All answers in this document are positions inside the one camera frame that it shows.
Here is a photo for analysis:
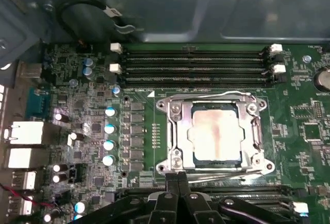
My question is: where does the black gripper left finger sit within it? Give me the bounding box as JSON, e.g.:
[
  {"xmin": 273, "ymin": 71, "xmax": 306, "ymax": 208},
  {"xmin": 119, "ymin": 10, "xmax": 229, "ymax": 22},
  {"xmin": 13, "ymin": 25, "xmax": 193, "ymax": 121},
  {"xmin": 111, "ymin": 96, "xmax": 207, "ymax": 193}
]
[{"xmin": 77, "ymin": 173, "xmax": 180, "ymax": 224}]

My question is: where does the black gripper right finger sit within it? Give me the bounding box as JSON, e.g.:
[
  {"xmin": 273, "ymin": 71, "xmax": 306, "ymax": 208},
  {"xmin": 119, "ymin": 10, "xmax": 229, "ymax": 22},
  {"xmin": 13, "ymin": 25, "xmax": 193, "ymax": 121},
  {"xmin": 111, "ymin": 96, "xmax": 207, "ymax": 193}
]
[{"xmin": 178, "ymin": 172, "xmax": 302, "ymax": 224}]

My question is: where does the thin wire locking lever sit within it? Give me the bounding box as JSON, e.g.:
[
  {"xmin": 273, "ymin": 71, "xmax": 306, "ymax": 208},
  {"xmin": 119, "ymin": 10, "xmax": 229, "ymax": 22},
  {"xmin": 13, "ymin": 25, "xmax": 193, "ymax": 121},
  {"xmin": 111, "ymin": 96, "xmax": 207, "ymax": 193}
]
[
  {"xmin": 164, "ymin": 91, "xmax": 253, "ymax": 101},
  {"xmin": 186, "ymin": 169, "xmax": 261, "ymax": 184}
]

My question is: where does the metal socket cover frame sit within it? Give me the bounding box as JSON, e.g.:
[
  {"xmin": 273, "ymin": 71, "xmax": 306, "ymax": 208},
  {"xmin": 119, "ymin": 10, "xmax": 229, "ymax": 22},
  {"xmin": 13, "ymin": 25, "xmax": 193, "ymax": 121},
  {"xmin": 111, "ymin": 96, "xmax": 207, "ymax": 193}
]
[{"xmin": 169, "ymin": 96, "xmax": 261, "ymax": 170}]

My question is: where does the silver square CPU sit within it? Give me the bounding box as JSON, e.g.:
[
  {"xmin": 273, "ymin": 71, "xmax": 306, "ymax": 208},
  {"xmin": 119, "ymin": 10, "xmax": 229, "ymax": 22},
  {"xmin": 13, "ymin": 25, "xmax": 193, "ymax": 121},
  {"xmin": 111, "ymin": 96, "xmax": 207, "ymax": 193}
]
[{"xmin": 190, "ymin": 101, "xmax": 243, "ymax": 169}]

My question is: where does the RAM slot with black clips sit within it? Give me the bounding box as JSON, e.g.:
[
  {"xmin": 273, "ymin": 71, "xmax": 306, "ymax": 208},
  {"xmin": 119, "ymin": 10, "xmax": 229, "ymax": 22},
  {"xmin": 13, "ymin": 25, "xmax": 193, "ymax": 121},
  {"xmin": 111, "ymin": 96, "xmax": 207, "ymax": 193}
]
[
  {"xmin": 121, "ymin": 182, "xmax": 293, "ymax": 194},
  {"xmin": 120, "ymin": 55, "xmax": 284, "ymax": 65},
  {"xmin": 118, "ymin": 74, "xmax": 287, "ymax": 87}
]

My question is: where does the metal CPU socket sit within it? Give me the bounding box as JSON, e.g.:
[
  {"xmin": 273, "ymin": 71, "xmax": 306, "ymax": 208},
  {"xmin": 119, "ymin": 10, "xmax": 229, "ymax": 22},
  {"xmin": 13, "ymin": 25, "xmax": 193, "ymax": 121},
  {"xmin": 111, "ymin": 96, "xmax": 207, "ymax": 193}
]
[{"xmin": 156, "ymin": 92, "xmax": 275, "ymax": 176}]

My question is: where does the green motherboard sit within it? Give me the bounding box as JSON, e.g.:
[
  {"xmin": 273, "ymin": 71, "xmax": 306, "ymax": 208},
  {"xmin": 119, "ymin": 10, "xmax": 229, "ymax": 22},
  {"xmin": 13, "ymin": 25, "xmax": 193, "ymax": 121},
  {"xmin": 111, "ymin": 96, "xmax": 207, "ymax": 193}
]
[{"xmin": 0, "ymin": 42, "xmax": 330, "ymax": 224}]

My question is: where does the metal port block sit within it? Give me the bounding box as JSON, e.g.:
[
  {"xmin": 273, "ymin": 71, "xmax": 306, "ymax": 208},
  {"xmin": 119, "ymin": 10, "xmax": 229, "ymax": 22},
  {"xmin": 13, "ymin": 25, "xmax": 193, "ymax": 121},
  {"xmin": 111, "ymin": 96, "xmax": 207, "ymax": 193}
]
[
  {"xmin": 4, "ymin": 147, "xmax": 51, "ymax": 170},
  {"xmin": 16, "ymin": 61, "xmax": 42, "ymax": 81},
  {"xmin": 6, "ymin": 195, "xmax": 34, "ymax": 216},
  {"xmin": 0, "ymin": 170, "xmax": 37, "ymax": 191},
  {"xmin": 4, "ymin": 120, "xmax": 45, "ymax": 146}
]

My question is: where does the blue serial port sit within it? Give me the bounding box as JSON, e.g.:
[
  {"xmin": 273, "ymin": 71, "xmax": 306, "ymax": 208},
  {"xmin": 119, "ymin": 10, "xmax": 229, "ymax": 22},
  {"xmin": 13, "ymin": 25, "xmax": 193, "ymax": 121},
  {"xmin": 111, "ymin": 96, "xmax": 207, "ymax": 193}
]
[{"xmin": 25, "ymin": 87, "xmax": 52, "ymax": 119}]

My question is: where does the round silver coin battery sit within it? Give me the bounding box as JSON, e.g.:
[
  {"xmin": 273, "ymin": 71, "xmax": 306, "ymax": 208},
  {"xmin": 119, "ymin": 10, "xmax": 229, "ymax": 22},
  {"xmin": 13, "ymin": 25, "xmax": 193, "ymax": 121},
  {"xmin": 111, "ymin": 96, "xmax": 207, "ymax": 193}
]
[{"xmin": 313, "ymin": 66, "xmax": 330, "ymax": 93}]

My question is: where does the black open PC case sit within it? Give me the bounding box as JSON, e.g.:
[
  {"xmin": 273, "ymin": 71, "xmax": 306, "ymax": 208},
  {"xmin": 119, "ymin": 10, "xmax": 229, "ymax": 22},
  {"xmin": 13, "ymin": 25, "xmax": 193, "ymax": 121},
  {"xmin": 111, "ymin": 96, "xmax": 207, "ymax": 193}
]
[{"xmin": 0, "ymin": 0, "xmax": 330, "ymax": 91}]

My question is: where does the red and black wire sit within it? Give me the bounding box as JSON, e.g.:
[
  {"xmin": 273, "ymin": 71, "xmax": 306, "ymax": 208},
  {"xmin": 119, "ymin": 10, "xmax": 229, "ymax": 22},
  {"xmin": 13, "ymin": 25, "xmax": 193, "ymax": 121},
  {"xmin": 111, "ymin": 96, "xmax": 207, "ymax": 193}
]
[{"xmin": 0, "ymin": 184, "xmax": 56, "ymax": 208}]

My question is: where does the black cable with white label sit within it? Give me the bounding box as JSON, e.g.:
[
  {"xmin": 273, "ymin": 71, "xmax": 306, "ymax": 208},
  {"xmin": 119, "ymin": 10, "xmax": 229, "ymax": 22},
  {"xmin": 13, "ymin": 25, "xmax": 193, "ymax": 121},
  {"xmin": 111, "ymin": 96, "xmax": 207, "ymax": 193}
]
[{"xmin": 55, "ymin": 0, "xmax": 123, "ymax": 43}]

